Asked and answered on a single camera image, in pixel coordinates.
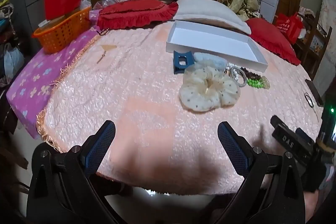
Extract pile of clothes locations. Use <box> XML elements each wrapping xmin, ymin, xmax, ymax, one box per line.
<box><xmin>0</xmin><ymin>0</ymin><xmax>25</xmax><ymax>85</ymax></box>

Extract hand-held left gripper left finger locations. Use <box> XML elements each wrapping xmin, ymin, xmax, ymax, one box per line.
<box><xmin>26</xmin><ymin>120</ymin><xmax>124</xmax><ymax>224</ymax></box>

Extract green bead bracelet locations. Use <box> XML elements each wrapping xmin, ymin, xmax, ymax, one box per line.
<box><xmin>247</xmin><ymin>77</ymin><xmax>264</xmax><ymax>88</ymax></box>

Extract white cardboard box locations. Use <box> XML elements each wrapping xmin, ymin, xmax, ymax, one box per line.
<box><xmin>165</xmin><ymin>20</ymin><xmax>269</xmax><ymax>72</ymax></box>

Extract floral curtain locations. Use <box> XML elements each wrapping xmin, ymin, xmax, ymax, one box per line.
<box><xmin>322</xmin><ymin>0</ymin><xmax>336</xmax><ymax>38</ymax></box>

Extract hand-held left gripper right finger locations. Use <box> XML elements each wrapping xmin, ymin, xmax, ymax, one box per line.
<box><xmin>217</xmin><ymin>121</ymin><xmax>306</xmax><ymax>224</ymax></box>

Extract plain red pillow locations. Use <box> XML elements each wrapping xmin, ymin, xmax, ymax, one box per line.
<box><xmin>245</xmin><ymin>18</ymin><xmax>302</xmax><ymax>66</ymax></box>

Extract purple floral mattress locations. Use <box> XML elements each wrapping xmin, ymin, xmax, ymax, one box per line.
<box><xmin>6</xmin><ymin>10</ymin><xmax>105</xmax><ymax>139</ymax></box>

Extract wooden shelf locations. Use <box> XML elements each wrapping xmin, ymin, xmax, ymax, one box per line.
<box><xmin>294</xmin><ymin>10</ymin><xmax>332</xmax><ymax>75</ymax></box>

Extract cream dotted scrunchie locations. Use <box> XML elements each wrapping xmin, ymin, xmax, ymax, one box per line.
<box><xmin>179</xmin><ymin>61</ymin><xmax>241</xmax><ymax>112</ymax></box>

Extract black hair tie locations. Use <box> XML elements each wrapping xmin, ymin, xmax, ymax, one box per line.
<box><xmin>304</xmin><ymin>93</ymin><xmax>315</xmax><ymax>109</ymax></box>

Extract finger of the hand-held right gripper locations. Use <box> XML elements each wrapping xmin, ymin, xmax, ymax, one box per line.
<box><xmin>295</xmin><ymin>128</ymin><xmax>319</xmax><ymax>146</ymax></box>
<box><xmin>270</xmin><ymin>115</ymin><xmax>319</xmax><ymax>159</ymax></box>

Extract beige pillow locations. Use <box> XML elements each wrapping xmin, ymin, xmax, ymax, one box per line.
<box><xmin>172</xmin><ymin>0</ymin><xmax>252</xmax><ymax>35</ymax></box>

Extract red shopping bag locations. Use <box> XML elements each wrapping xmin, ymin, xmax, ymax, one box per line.
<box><xmin>274</xmin><ymin>13</ymin><xmax>306</xmax><ymax>43</ymax></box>

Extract blue hair claw clip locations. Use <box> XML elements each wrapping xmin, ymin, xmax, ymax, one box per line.
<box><xmin>173</xmin><ymin>50</ymin><xmax>195</xmax><ymax>75</ymax></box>

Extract thin metallic bracelet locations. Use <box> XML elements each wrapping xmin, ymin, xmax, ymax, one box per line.
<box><xmin>230</xmin><ymin>67</ymin><xmax>248</xmax><ymax>88</ymax></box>

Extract white pearl bracelet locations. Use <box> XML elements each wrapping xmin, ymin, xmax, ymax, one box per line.
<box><xmin>227</xmin><ymin>63</ymin><xmax>248</xmax><ymax>83</ymax></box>

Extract brown bead bracelet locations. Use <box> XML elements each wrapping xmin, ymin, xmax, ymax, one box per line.
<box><xmin>240</xmin><ymin>69</ymin><xmax>263</xmax><ymax>80</ymax></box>

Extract person's right forearm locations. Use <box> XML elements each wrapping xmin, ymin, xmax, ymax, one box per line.
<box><xmin>304</xmin><ymin>182</ymin><xmax>336</xmax><ymax>224</ymax></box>

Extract orange plastic basket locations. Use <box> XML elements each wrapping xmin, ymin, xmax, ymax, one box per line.
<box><xmin>32</xmin><ymin>6</ymin><xmax>93</xmax><ymax>54</ymax></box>

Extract red frilled pillow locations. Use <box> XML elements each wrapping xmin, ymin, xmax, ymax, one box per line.
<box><xmin>97</xmin><ymin>0</ymin><xmax>179</xmax><ymax>30</ymax></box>

